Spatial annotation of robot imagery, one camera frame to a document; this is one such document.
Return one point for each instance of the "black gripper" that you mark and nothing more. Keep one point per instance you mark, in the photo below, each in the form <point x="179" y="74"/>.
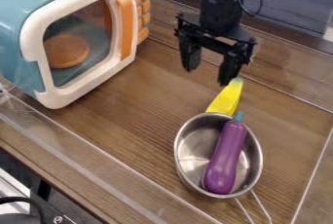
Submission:
<point x="215" y="30"/>

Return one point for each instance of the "blue toy microwave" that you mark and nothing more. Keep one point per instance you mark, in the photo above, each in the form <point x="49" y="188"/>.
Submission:
<point x="64" y="46"/>

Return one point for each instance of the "clear acrylic barrier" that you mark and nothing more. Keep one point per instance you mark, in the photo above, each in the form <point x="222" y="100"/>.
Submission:
<point x="100" y="183"/>

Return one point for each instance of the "yellow toy banana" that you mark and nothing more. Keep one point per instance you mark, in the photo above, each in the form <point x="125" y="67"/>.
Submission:
<point x="224" y="102"/>

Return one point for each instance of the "silver metal pot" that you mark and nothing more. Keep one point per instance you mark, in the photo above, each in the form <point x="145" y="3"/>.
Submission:
<point x="194" y="145"/>

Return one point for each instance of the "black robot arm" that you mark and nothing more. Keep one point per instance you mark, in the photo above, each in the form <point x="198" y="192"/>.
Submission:
<point x="215" y="30"/>

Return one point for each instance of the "purple toy eggplant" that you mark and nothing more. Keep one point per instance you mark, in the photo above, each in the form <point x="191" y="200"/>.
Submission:
<point x="219" y="174"/>

